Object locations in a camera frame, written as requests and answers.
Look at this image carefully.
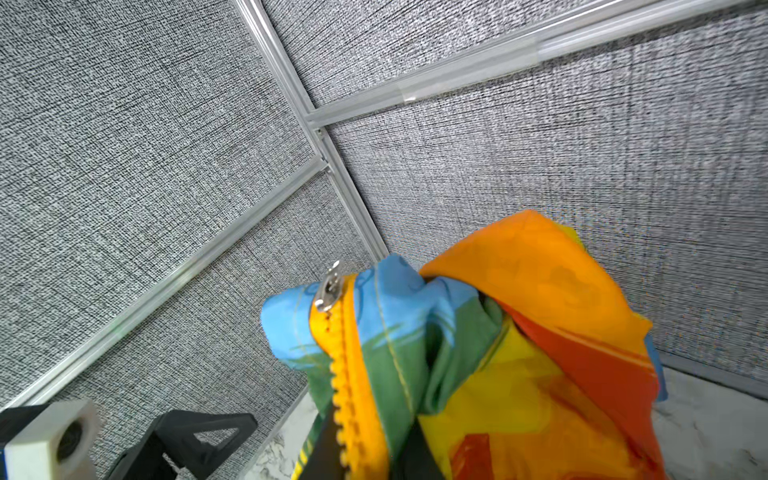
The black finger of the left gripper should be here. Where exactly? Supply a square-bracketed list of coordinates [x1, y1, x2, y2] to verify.
[106, 410, 258, 479]

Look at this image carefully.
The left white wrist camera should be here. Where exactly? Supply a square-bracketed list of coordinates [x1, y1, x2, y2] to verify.
[1, 400, 100, 480]

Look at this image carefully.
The multicolour zippered cloth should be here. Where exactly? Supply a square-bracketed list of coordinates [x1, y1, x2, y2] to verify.
[261, 210, 666, 479]

